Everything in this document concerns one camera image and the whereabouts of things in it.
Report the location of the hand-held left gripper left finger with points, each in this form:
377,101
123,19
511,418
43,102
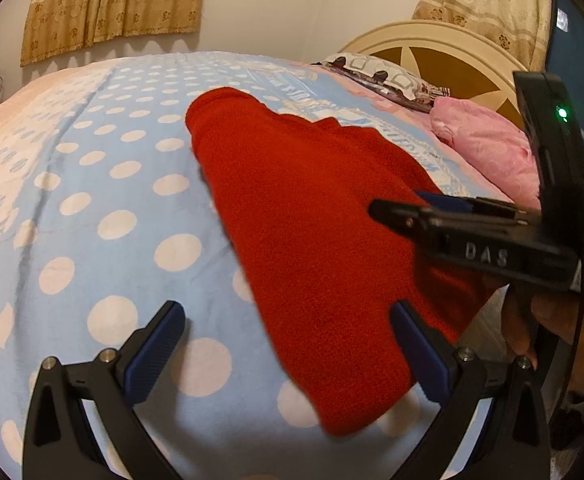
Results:
154,355

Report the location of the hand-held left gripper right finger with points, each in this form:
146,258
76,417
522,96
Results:
424,355

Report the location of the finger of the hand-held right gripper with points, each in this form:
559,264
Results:
397,212
452,202

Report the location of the red knitted sweater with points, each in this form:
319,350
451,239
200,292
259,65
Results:
297,235

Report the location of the person's right hand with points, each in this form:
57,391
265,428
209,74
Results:
557,320

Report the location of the pink pillow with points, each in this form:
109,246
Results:
487,140

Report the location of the patterned pillow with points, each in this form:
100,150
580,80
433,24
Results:
382,77

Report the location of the cream wooden headboard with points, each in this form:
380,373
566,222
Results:
452,45

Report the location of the dark flat screen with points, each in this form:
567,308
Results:
582,60

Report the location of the blue polka dot blanket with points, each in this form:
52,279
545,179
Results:
122,160

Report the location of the beige patterned curtain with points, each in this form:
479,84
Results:
487,5
112,5

